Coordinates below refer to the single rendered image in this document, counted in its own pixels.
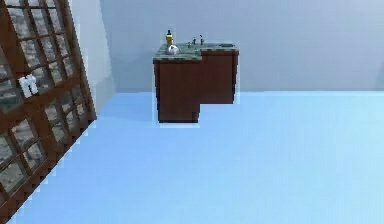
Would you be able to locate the dark green flat dish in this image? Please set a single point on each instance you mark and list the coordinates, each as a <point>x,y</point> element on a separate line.
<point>226,45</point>

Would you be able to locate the brown kitchen counter cabinet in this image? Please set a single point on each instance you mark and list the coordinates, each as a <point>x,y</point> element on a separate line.
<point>186,83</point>

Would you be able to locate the dark sink faucet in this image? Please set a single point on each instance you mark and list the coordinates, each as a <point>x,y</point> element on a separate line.
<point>198,40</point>

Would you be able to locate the small green cup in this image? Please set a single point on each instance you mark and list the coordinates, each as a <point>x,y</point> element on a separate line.
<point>197,52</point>

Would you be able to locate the yellow bottle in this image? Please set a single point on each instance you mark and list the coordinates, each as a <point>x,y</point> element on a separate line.
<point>169,37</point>

